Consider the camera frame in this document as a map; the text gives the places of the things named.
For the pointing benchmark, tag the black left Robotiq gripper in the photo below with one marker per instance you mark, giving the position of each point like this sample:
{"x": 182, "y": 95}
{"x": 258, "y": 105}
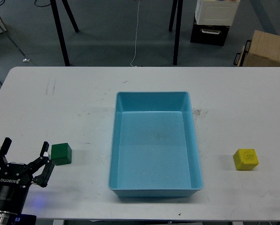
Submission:
{"x": 14, "y": 186}

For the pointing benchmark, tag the green cube block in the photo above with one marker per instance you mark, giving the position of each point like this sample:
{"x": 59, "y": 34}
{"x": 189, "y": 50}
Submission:
{"x": 61, "y": 154}

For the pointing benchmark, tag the yellow cube block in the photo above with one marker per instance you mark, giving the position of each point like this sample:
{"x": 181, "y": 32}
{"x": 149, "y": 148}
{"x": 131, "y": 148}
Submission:
{"x": 245, "y": 159}

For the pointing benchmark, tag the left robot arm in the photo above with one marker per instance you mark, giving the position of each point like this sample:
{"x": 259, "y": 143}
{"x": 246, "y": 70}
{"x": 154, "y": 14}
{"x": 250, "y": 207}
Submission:
{"x": 7, "y": 218}

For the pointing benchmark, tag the black storage box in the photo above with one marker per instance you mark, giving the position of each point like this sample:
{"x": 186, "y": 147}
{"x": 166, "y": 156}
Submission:
{"x": 209, "y": 34}

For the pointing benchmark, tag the light blue plastic bin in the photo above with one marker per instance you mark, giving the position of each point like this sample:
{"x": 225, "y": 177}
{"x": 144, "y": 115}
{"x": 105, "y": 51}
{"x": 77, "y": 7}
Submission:
{"x": 154, "y": 150}

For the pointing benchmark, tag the black right trestle legs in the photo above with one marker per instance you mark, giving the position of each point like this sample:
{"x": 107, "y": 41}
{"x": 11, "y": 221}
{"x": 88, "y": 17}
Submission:
{"x": 176, "y": 16}

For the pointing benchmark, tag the white plastic storage crate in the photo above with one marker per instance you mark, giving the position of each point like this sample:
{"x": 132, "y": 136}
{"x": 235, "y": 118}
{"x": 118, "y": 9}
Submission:
{"x": 216, "y": 12}

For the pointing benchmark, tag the cardboard box with black handles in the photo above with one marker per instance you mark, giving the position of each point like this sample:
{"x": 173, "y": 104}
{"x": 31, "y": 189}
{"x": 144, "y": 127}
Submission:
{"x": 263, "y": 50}

